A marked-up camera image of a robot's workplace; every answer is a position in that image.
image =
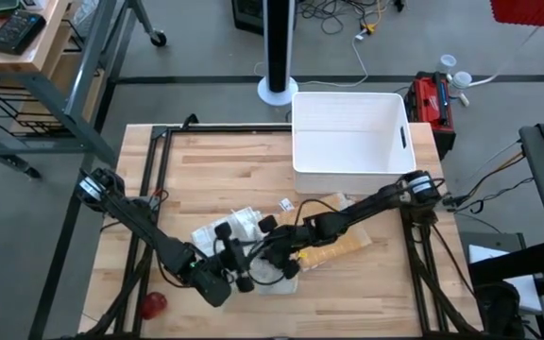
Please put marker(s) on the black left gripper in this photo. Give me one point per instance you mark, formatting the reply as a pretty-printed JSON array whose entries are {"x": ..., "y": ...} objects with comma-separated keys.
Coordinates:
[{"x": 239, "y": 269}]

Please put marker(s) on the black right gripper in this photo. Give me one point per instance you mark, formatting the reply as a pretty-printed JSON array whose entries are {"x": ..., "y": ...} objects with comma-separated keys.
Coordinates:
[{"x": 291, "y": 241}]

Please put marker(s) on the cream towel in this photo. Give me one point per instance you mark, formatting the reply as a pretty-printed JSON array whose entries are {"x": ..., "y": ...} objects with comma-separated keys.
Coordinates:
[{"x": 248, "y": 219}]

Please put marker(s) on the yellow checked towel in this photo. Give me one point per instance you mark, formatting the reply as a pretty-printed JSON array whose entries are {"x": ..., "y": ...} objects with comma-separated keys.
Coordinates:
[{"x": 347, "y": 245}]

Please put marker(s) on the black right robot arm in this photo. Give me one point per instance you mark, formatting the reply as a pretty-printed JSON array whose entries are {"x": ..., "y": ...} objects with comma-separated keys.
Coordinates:
[{"x": 376, "y": 203}]

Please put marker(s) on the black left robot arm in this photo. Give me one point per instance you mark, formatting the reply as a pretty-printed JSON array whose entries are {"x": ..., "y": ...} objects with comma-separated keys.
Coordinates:
[{"x": 135, "y": 222}]

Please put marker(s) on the small red round object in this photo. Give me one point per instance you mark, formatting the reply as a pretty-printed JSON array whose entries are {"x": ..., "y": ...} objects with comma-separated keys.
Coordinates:
[{"x": 153, "y": 304}]

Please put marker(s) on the white perforated plastic basket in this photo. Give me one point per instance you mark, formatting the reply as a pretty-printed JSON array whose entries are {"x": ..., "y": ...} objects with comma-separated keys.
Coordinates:
[{"x": 352, "y": 141}]

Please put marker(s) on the white and black tower fan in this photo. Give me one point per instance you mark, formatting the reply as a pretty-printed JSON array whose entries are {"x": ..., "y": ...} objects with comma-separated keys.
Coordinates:
[{"x": 277, "y": 47}]

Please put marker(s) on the red tool bag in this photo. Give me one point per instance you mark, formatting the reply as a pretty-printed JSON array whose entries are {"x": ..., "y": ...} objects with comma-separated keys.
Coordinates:
[{"x": 430, "y": 104}]

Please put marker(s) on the black bag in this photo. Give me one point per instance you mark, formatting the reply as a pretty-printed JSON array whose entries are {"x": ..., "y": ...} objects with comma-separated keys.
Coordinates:
[{"x": 498, "y": 307}]

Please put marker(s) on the black box on floor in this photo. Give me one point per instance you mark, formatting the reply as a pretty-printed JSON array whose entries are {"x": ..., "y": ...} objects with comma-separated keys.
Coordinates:
[{"x": 246, "y": 14}]

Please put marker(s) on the white plastic jar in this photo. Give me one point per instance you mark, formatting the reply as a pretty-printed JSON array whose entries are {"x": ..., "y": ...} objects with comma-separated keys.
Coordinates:
[
  {"x": 460, "y": 82},
  {"x": 446, "y": 63}
]

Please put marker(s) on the white paper sheet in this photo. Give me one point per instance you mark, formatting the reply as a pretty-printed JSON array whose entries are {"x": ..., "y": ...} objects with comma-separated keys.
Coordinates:
[{"x": 527, "y": 288}]

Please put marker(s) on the black caster wheel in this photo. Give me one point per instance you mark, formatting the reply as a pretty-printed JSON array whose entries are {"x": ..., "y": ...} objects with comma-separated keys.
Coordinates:
[{"x": 158, "y": 39}]

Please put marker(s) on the black keypad device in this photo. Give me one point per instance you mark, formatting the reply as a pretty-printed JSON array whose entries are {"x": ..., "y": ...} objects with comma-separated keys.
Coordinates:
[{"x": 17, "y": 30}]

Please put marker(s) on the red ribbed panel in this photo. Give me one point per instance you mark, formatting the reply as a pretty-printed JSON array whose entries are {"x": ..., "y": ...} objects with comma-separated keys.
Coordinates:
[{"x": 532, "y": 11}]

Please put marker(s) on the green tray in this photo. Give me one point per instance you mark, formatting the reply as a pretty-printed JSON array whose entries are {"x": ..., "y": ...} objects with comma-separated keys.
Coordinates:
[{"x": 3, "y": 5}]

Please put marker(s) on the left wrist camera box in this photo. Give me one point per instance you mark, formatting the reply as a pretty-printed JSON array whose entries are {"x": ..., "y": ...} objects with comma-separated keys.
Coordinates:
[{"x": 223, "y": 230}]

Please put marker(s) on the black aluminium table frame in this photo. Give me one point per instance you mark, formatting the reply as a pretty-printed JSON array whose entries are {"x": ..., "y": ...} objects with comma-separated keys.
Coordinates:
[{"x": 225, "y": 128}]

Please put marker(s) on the wooden workbench with steel frame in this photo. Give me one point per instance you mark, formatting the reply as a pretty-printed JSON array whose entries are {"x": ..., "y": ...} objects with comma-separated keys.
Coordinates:
[{"x": 26, "y": 52}]

